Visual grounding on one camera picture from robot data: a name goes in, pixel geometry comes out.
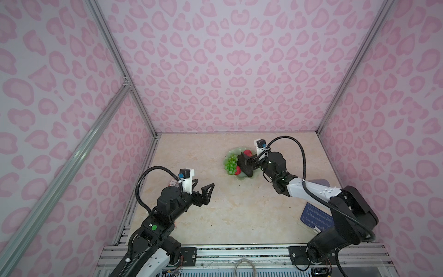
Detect blue card packet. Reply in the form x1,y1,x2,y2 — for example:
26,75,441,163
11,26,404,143
300,203,335,232

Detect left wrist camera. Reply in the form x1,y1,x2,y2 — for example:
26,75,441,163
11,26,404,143
178,169,195,195

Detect red fake apple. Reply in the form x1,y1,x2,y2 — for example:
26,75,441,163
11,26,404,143
234,166,242,175

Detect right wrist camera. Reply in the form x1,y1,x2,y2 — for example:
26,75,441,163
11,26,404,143
254,138,268,157

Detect green fake grape bunch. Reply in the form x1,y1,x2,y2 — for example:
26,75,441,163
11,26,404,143
224,154,238,175

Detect grey cable loop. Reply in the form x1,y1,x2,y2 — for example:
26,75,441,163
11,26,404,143
233,258,258,277

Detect pink fake strawberry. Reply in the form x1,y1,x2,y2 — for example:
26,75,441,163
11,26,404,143
243,150,253,157

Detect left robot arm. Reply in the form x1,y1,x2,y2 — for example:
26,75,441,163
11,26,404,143
110,183,215,277

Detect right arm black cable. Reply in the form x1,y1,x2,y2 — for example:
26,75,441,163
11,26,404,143
266,135,376,243

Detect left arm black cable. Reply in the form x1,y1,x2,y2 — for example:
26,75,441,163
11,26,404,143
134,166,181,214

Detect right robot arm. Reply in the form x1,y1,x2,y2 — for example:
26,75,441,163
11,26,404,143
237,152,379,264

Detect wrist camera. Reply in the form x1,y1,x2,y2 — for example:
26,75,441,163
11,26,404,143
178,169,195,195
254,138,268,157

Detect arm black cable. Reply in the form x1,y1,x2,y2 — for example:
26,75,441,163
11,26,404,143
266,135,376,243
134,166,181,214

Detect dark avocado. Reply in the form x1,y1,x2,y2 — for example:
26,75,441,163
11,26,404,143
238,152,254,178

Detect diagonal aluminium frame bar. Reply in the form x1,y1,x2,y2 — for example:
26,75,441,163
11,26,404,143
1,84,132,277

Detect green wavy fruit bowl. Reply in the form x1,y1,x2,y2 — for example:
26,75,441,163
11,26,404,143
223,147,258,180

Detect aluminium front rail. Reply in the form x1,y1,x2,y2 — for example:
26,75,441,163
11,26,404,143
93,244,395,274

